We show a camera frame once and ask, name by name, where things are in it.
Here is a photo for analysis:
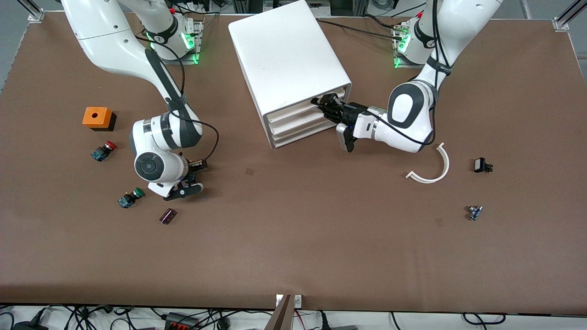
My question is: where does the red push button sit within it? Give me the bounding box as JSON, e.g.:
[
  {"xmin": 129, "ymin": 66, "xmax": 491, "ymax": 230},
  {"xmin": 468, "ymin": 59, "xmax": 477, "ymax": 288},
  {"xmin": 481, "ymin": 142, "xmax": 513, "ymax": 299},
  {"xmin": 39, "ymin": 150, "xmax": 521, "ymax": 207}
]
[{"xmin": 90, "ymin": 141, "xmax": 118, "ymax": 162}]

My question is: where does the white drawer cabinet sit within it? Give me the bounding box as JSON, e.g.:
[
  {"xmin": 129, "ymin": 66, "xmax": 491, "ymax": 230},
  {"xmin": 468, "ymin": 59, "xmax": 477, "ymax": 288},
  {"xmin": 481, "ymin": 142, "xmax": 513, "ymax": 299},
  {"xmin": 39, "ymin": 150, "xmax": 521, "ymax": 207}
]
[{"xmin": 228, "ymin": 0, "xmax": 353, "ymax": 150}]

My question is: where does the white curved plastic bracket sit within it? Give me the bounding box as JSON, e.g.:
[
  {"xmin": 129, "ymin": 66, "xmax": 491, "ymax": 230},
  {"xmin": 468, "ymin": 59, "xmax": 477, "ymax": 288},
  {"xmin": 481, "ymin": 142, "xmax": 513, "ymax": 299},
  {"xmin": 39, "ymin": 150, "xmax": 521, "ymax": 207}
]
[{"xmin": 405, "ymin": 142, "xmax": 450, "ymax": 184}]

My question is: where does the thin black power cable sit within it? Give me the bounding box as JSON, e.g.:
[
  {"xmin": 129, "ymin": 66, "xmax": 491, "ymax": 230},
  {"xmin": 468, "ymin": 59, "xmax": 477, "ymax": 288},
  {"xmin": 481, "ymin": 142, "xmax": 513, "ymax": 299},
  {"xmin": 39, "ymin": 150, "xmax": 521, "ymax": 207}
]
[{"xmin": 316, "ymin": 18, "xmax": 404, "ymax": 42}]

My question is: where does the black orange power strip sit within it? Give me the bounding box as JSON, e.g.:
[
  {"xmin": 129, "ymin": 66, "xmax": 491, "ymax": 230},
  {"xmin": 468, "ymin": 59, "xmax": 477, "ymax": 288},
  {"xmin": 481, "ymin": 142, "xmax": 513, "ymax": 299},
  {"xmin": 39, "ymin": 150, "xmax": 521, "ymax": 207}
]
[{"xmin": 165, "ymin": 312, "xmax": 200, "ymax": 330}]

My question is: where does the grey camera post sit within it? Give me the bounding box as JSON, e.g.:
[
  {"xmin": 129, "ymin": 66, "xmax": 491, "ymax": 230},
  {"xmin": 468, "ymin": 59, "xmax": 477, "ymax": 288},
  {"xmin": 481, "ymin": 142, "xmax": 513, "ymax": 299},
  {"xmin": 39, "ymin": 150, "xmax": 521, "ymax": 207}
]
[{"xmin": 265, "ymin": 294, "xmax": 294, "ymax": 330}]

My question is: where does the aluminium frame strut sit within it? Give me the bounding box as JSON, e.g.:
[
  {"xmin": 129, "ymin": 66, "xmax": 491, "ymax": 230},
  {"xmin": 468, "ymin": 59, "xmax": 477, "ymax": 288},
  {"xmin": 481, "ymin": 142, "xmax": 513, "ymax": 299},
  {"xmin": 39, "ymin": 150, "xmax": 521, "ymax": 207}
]
[
  {"xmin": 553, "ymin": 0, "xmax": 587, "ymax": 32},
  {"xmin": 17, "ymin": 0, "xmax": 45, "ymax": 23}
]

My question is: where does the orange box with hole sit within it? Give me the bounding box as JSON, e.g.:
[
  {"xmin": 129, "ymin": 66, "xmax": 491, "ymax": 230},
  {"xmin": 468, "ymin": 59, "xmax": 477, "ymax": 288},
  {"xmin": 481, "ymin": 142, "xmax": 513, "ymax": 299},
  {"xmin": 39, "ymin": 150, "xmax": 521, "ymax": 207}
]
[{"xmin": 83, "ymin": 107, "xmax": 117, "ymax": 132}]

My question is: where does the green push button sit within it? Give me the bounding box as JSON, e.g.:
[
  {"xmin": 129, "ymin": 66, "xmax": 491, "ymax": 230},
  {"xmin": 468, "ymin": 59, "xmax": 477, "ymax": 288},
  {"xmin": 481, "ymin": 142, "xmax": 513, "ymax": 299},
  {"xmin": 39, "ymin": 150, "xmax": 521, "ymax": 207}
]
[{"xmin": 118, "ymin": 187, "xmax": 145, "ymax": 209}]

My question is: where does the white plastic drawer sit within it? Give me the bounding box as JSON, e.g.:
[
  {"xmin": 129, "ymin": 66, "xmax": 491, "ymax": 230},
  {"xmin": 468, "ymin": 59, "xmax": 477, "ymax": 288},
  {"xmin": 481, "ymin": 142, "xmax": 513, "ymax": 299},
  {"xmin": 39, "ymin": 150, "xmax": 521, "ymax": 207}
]
[
  {"xmin": 265, "ymin": 94, "xmax": 338, "ymax": 125},
  {"xmin": 271, "ymin": 115, "xmax": 341, "ymax": 148},
  {"xmin": 268, "ymin": 103, "xmax": 340, "ymax": 137}
]

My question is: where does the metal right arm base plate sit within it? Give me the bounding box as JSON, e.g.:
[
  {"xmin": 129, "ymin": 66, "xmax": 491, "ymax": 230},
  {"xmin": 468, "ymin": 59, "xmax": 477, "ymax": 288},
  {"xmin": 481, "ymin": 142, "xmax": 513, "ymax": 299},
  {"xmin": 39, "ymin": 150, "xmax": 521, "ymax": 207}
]
[{"xmin": 151, "ymin": 19, "xmax": 205, "ymax": 65}]

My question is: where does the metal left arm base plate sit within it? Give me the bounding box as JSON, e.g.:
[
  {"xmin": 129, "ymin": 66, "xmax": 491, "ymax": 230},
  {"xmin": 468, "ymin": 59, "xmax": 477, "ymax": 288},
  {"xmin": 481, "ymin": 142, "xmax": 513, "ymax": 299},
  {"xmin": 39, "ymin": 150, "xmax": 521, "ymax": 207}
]
[{"xmin": 393, "ymin": 23, "xmax": 443, "ymax": 70}]

